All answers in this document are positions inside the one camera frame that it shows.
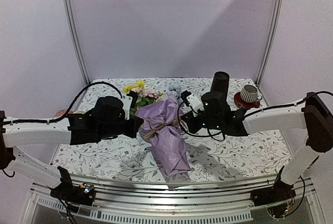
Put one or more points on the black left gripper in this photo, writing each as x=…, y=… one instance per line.
x=136, y=121

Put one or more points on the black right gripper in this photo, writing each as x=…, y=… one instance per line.
x=193, y=128

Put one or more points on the flower bouquet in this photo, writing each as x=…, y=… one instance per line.
x=167, y=146

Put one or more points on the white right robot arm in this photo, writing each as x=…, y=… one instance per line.
x=309, y=113

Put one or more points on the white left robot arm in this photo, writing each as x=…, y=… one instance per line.
x=17, y=132

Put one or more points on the tall black vase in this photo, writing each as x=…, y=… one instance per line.
x=220, y=82

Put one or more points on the red round saucer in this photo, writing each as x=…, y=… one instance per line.
x=244, y=105

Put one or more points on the striped ceramic cup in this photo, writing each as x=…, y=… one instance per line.
x=250, y=94

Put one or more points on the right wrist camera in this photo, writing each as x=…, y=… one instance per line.
x=192, y=101

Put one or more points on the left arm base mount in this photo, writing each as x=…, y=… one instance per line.
x=84, y=194

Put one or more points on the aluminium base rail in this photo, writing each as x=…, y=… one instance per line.
x=184, y=202

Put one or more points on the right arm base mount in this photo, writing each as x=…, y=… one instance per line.
x=278, y=192

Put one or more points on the left aluminium frame post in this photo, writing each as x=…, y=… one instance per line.
x=75, y=41

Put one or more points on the aluminium frame post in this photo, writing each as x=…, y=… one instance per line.
x=75, y=41
x=270, y=41

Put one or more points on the right aluminium frame post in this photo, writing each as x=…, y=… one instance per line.
x=270, y=41

